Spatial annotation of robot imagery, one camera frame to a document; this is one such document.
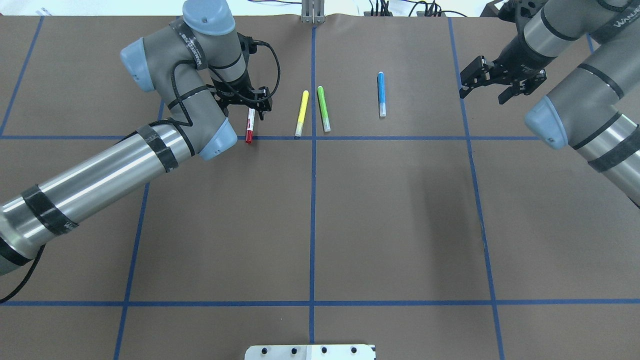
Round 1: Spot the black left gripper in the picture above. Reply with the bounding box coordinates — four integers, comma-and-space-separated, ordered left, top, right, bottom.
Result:
214, 80, 273, 121

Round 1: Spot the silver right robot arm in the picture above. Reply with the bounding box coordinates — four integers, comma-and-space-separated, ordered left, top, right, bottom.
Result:
459, 0, 640, 205

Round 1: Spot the red whiteboard marker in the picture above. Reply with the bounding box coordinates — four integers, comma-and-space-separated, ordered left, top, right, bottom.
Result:
245, 108, 256, 144

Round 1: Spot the green highlighter marker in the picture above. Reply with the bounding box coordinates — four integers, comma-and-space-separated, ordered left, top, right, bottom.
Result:
317, 85, 331, 133

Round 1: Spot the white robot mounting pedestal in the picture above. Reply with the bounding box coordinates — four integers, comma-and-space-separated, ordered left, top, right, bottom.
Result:
244, 344, 377, 360

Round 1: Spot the aluminium frame post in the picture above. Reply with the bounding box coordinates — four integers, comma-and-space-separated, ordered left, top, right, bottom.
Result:
301, 0, 326, 25

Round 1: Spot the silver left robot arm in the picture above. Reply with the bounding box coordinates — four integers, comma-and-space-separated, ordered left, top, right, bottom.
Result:
0, 0, 274, 275

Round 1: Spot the yellow highlighter marker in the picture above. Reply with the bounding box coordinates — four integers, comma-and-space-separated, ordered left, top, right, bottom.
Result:
294, 89, 310, 138

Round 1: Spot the blue highlighter marker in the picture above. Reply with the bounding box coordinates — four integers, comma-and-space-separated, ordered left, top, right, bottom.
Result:
377, 71, 387, 118

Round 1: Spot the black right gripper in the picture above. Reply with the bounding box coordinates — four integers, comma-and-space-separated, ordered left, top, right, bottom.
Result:
458, 35, 547, 105

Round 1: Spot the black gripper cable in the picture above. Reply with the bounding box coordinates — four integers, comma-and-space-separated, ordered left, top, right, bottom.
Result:
0, 33, 282, 304

